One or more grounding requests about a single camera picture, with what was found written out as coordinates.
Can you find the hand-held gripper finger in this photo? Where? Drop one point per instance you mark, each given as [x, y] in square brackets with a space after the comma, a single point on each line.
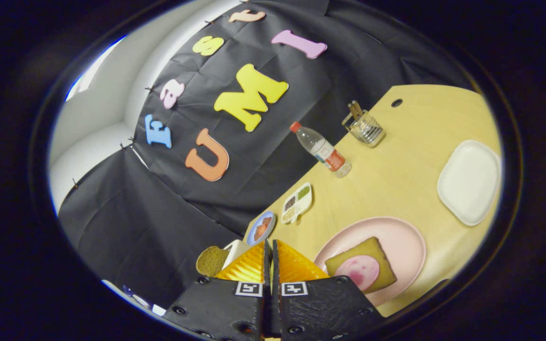
[268, 270]
[276, 272]

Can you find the brown toast slice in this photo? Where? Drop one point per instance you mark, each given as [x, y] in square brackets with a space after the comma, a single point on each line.
[211, 261]

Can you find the white toaster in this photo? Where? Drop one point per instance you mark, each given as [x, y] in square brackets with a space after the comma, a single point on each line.
[234, 248]

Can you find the red meat pieces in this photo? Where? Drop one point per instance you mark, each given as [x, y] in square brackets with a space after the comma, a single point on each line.
[261, 228]

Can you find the small blue plate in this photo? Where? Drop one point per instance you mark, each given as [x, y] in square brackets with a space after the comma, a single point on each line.
[267, 215]

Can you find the white divided grain dish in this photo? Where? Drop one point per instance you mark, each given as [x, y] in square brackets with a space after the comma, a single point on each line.
[296, 202]

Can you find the pink ham slice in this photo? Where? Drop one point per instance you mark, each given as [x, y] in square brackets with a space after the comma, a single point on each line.
[358, 272]

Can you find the bread slice under ham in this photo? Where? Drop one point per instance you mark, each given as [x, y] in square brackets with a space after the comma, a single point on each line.
[368, 248]

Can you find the pink round plate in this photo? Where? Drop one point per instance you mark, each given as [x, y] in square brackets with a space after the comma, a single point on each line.
[396, 232]

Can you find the clear red-capped water bottle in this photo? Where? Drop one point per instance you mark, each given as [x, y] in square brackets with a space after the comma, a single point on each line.
[323, 150]

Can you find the metal mesh utensil holder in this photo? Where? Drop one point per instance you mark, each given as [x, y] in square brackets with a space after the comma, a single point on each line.
[368, 130]

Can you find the round black table grommet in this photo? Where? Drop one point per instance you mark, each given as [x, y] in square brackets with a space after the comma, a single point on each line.
[396, 103]

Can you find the white square plate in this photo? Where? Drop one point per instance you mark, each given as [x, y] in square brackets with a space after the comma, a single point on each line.
[469, 182]

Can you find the ceiling light panel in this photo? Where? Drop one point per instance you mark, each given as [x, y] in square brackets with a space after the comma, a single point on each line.
[94, 70]

